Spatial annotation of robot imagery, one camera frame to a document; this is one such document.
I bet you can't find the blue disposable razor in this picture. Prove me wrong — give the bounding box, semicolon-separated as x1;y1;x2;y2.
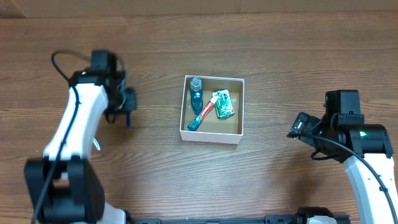
126;113;131;128

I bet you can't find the teal Listerine mouthwash bottle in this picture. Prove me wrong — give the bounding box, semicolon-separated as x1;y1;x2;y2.
190;77;203;115

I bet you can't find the Colgate toothpaste tube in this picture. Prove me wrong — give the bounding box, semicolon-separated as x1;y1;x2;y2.
186;96;218;131

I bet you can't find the green Dettol soap bar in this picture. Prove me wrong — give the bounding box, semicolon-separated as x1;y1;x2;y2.
212;90;235;119

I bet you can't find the green toothbrush with cap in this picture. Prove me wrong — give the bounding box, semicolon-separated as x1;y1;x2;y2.
93;138;101;151

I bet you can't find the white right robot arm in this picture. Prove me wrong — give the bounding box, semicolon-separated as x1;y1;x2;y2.
288;112;397;223

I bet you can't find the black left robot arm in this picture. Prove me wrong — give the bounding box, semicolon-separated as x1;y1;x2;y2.
24;70;136;223

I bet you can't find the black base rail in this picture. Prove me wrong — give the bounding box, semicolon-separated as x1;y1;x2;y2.
126;207;351;224

